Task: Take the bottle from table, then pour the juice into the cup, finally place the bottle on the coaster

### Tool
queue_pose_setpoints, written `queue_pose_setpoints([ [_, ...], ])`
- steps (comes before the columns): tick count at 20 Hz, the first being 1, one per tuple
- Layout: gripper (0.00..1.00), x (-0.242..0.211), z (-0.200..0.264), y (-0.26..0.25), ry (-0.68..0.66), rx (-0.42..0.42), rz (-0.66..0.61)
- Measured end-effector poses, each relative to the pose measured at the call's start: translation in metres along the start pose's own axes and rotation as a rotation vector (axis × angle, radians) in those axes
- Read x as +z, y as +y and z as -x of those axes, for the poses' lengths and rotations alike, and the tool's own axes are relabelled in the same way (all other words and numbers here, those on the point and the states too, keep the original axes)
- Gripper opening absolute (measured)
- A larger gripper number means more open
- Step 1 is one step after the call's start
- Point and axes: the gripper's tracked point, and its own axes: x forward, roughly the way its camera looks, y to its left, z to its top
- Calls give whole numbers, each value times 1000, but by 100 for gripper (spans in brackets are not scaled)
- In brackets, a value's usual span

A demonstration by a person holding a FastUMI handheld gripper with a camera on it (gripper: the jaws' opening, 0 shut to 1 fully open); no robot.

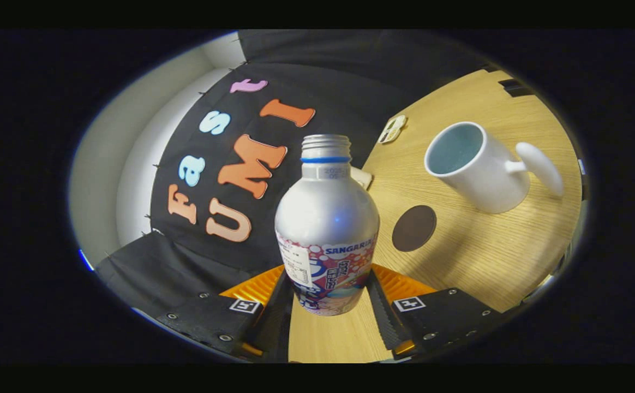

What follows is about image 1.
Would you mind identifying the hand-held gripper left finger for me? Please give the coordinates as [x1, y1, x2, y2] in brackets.
[157, 265, 295, 362]

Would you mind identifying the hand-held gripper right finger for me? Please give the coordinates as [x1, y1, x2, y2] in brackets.
[366, 264, 506, 358]

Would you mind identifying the dark brown round coaster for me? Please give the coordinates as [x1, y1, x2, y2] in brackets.
[392, 205, 438, 253]

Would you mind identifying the silver juice bottle printed label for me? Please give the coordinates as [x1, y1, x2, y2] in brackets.
[274, 134, 380, 317]

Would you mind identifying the white cup blue inside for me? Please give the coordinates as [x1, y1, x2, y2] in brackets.
[424, 121, 564, 215]

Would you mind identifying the wooden table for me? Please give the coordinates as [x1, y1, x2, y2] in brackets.
[287, 68, 585, 364]

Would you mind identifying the white toaster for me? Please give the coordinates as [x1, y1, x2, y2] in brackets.
[350, 166, 374, 190]

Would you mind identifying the white condiment tray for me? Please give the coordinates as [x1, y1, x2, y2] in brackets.
[378, 115, 408, 144]

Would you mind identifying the black table clamp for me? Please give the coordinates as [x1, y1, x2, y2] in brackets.
[499, 79, 536, 98]

